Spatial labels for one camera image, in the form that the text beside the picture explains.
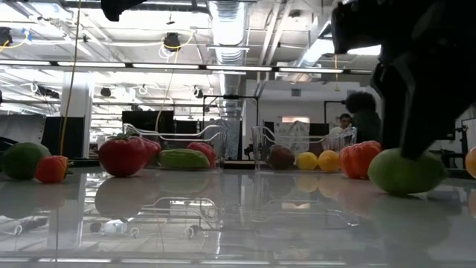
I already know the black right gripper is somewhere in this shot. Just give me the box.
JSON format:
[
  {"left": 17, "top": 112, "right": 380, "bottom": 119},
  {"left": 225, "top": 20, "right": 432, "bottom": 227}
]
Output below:
[{"left": 332, "top": 0, "right": 476, "bottom": 161}]

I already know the large green fruit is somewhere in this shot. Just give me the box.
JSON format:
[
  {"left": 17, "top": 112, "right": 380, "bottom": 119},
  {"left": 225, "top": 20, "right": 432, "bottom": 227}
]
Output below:
[{"left": 367, "top": 147, "right": 447, "bottom": 195}]

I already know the orange bell pepper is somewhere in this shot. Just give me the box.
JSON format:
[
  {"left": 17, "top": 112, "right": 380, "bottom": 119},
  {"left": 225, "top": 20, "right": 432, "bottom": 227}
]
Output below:
[{"left": 338, "top": 140, "right": 383, "bottom": 180}]

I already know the orange fruit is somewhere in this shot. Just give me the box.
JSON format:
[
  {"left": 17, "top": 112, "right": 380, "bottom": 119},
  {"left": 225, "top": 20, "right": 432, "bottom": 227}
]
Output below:
[{"left": 465, "top": 146, "right": 476, "bottom": 179}]

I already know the round yellow citrus fruit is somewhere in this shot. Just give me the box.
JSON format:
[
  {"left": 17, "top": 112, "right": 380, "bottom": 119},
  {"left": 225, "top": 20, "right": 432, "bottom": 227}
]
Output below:
[{"left": 318, "top": 150, "right": 341, "bottom": 173}]

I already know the yellow lemon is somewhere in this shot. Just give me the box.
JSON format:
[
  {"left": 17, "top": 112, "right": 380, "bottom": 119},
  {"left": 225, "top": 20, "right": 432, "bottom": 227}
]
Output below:
[{"left": 296, "top": 151, "right": 319, "bottom": 171}]

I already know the dark red apple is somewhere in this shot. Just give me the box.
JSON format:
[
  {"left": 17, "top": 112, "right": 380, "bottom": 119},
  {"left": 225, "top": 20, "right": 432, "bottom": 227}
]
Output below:
[{"left": 266, "top": 144, "right": 296, "bottom": 170}]

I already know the large red bell pepper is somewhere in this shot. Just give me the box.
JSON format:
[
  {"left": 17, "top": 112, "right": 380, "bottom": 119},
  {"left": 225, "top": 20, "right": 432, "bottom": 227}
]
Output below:
[{"left": 97, "top": 133, "right": 148, "bottom": 178}]

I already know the green cucumber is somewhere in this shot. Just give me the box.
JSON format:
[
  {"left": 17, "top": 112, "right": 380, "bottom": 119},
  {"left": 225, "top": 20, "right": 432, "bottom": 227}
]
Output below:
[{"left": 158, "top": 148, "right": 210, "bottom": 170}]

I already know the red pointed pepper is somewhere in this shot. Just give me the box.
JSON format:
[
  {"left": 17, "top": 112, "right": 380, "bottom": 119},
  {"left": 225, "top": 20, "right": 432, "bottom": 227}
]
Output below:
[{"left": 187, "top": 141, "right": 218, "bottom": 168}]

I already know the green lime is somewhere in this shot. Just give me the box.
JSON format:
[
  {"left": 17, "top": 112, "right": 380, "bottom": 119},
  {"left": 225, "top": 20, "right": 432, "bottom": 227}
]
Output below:
[{"left": 0, "top": 141, "right": 51, "bottom": 181}]

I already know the person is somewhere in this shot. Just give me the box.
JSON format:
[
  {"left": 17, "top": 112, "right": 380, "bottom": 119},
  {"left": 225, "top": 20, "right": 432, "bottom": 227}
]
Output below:
[
  {"left": 344, "top": 91, "right": 382, "bottom": 144},
  {"left": 329, "top": 113, "right": 354, "bottom": 137}
]

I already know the long ceiling light bar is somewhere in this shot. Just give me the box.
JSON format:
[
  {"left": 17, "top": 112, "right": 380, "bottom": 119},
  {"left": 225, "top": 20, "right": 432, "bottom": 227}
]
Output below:
[{"left": 0, "top": 59, "right": 373, "bottom": 75}]

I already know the white patterned cloth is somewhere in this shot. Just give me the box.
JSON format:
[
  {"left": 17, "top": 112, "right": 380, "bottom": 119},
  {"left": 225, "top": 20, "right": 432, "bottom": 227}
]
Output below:
[{"left": 274, "top": 120, "right": 311, "bottom": 154}]

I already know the black partition panel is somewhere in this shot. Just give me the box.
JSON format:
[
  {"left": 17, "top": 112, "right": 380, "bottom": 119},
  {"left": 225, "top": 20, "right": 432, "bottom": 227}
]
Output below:
[{"left": 43, "top": 116, "right": 86, "bottom": 159}]

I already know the clear plastic basket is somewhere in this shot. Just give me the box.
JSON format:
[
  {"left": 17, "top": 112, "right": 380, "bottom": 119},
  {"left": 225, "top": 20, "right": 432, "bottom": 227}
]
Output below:
[
  {"left": 251, "top": 125, "right": 358, "bottom": 172},
  {"left": 122, "top": 122, "right": 228, "bottom": 170}
]

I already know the white tower fan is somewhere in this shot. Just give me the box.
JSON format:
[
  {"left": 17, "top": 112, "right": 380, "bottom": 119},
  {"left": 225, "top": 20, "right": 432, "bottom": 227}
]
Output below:
[{"left": 217, "top": 118, "right": 242, "bottom": 161}]

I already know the black ceiling-mounted camera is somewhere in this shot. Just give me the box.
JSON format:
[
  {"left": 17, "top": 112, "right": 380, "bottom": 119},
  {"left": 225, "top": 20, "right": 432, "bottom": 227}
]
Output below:
[{"left": 163, "top": 32, "right": 182, "bottom": 52}]

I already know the yellow hanging cable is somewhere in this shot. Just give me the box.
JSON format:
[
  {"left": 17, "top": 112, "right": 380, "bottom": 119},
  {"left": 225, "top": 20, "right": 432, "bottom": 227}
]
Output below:
[
  {"left": 154, "top": 31, "right": 195, "bottom": 132},
  {"left": 59, "top": 0, "right": 83, "bottom": 157}
]

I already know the silver ventilation duct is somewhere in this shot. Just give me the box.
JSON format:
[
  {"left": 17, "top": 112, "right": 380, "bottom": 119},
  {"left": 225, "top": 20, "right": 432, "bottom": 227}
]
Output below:
[{"left": 208, "top": 0, "right": 249, "bottom": 120}]

